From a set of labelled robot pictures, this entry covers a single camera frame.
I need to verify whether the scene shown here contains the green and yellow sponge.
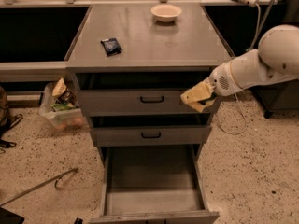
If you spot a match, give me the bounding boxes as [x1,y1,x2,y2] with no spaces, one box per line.
[200,92,217,105]

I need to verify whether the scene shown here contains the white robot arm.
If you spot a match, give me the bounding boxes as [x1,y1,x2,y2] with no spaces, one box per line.
[180,24,299,113]

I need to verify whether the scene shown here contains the middle grey drawer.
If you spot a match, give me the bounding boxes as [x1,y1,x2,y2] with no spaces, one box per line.
[91,114,211,147]

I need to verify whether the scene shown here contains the grey drawer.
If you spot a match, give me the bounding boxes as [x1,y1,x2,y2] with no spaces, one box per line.
[75,71,208,116]
[90,145,220,224]
[91,114,211,147]

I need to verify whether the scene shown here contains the grey drawer cabinet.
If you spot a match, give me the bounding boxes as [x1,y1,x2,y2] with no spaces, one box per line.
[64,1,236,224]

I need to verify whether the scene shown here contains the top grey drawer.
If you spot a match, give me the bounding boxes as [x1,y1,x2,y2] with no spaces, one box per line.
[75,71,208,116]

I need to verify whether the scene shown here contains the bottom grey drawer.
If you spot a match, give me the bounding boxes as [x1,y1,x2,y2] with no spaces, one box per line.
[90,145,220,224]

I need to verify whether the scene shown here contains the dark grey rolling cabinet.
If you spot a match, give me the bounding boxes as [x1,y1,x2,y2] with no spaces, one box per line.
[250,80,299,119]

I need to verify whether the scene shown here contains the white bowl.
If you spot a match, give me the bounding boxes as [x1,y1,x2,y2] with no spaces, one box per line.
[150,4,182,22]

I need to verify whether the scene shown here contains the dark blue snack packet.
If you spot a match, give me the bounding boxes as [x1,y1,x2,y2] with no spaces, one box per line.
[101,38,122,56]

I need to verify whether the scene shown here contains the clear plastic bin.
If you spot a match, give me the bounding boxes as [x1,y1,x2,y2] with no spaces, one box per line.
[39,78,87,130]

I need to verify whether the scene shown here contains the metal rod on floor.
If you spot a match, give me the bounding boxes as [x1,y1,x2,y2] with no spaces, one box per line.
[0,168,78,207]

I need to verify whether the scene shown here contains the dark bag on floor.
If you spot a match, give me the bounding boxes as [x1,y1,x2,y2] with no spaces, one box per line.
[0,86,23,153]

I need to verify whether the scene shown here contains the white hanging cable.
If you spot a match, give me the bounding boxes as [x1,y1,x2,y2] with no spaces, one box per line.
[216,2,262,136]

